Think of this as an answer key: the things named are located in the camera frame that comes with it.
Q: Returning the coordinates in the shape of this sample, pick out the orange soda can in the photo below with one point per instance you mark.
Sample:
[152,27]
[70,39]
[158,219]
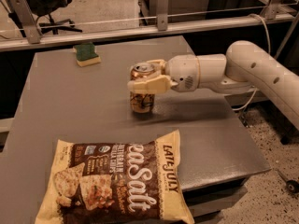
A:
[141,102]

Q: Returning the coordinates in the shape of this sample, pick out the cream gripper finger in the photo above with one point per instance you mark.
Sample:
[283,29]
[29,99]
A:
[156,85]
[149,67]

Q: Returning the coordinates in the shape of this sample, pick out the green yellow sponge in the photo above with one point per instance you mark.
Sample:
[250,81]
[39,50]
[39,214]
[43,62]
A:
[86,55]

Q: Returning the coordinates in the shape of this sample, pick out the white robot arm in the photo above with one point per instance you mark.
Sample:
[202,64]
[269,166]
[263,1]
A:
[242,66]

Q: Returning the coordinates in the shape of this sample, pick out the metal guard rail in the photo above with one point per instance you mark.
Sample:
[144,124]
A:
[102,21]

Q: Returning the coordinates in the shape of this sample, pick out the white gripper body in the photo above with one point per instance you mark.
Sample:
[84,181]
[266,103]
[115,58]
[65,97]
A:
[182,73]

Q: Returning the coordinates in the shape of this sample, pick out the black caster wheel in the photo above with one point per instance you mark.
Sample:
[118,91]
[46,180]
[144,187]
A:
[291,185]

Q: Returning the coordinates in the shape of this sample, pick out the black office chair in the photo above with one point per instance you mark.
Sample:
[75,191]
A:
[46,7]

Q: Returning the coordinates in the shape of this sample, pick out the brown chip bag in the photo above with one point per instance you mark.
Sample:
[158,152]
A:
[115,183]

